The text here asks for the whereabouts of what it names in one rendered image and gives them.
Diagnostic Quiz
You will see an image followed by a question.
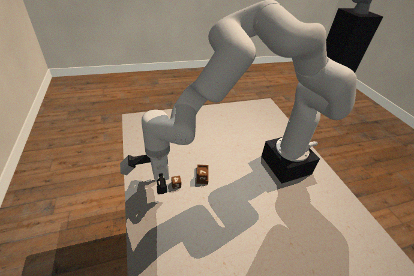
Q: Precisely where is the brown wooden tray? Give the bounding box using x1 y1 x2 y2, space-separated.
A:
196 164 209 184

